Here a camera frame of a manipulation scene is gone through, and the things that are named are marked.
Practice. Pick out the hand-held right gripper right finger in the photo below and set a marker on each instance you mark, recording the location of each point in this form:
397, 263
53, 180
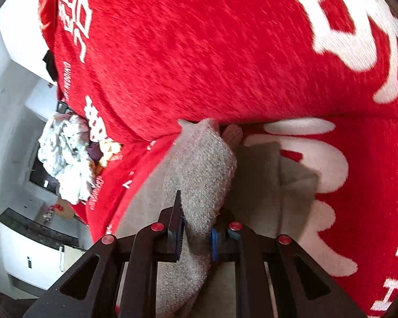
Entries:
215, 245

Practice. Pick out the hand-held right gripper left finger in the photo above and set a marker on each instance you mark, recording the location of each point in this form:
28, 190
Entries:
175, 235

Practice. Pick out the grey knitted sweater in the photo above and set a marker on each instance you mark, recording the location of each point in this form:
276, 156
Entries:
202, 172

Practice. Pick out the yellow orange cloth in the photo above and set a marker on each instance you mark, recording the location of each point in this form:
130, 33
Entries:
109, 150

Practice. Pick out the purple cloth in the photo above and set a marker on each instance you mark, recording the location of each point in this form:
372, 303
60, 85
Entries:
94, 152

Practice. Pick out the black counter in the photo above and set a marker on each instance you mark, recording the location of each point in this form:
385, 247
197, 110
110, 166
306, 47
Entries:
36, 228

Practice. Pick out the pale patterned crumpled garment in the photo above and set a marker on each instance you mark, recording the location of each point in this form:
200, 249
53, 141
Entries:
63, 152

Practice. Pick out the dark screen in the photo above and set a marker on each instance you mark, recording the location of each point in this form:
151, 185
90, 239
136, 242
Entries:
41, 175

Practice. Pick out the red printed blanket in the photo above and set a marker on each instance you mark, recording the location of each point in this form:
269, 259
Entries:
202, 56

